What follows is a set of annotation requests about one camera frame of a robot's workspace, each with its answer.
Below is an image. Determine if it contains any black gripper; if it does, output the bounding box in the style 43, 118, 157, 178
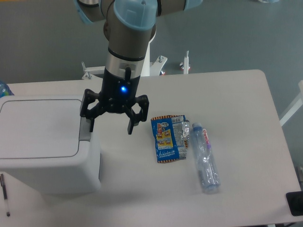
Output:
80, 67, 150, 135

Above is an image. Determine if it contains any white push-lid trash can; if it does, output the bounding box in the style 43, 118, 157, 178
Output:
0, 95, 101, 194

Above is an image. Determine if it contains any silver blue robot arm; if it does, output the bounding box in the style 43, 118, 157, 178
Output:
74, 0, 202, 134

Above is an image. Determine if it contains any blue snack wrapper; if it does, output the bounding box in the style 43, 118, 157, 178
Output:
151, 115, 190, 163

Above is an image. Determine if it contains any clear plastic water bottle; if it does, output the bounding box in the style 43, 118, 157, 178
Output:
191, 122, 221, 194

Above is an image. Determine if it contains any black white pen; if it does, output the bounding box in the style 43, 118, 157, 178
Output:
0, 174, 10, 217

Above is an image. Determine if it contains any black device at table corner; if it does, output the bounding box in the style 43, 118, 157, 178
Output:
286, 191, 303, 217

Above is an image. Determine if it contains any white frame at right edge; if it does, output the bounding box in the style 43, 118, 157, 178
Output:
279, 80, 303, 127

